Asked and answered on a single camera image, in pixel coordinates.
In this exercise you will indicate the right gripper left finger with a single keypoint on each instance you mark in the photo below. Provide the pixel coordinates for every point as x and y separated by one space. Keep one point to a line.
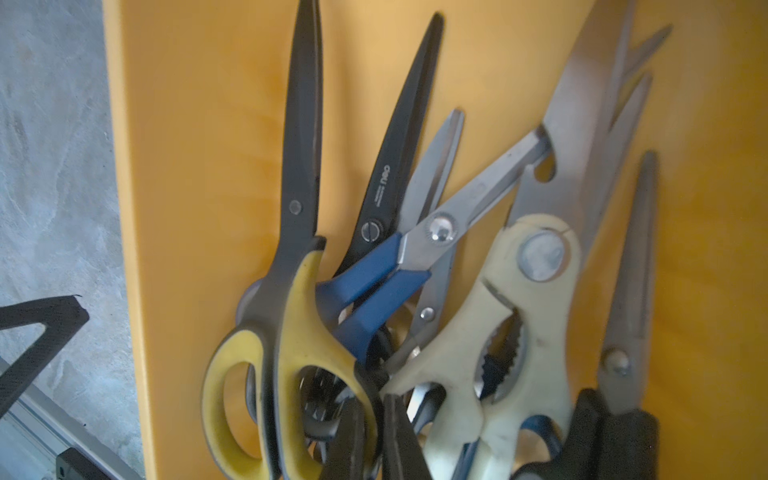
346 453

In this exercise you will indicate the blue handled scissors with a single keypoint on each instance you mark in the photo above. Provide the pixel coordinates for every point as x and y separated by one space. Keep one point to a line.
396 269

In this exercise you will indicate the small grey scissors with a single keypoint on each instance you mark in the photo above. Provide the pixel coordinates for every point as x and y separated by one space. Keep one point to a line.
422 196

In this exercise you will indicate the black handled silver scissors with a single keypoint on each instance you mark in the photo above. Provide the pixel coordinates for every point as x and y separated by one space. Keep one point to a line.
611 436

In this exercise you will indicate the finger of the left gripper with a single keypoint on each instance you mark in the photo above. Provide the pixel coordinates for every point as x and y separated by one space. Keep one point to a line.
61 318

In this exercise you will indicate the yellow black handled scissors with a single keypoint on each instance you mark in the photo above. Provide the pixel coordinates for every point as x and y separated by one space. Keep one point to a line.
281 332

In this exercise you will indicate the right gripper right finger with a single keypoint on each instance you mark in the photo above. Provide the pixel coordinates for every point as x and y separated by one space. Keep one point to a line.
402 454

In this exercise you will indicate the yellow plastic storage box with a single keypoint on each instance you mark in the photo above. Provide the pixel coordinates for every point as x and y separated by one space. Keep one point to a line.
198 93

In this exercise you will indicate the black deli scissors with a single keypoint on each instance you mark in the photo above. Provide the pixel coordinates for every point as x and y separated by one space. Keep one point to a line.
385 192

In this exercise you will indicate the aluminium rail frame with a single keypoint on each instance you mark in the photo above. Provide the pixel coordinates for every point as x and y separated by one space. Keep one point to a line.
48 430

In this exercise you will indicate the black handled steel scissors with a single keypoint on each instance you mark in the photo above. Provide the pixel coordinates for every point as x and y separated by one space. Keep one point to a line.
621 129

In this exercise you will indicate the cream handled kitchen scissors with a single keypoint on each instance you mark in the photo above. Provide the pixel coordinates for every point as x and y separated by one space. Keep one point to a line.
533 265

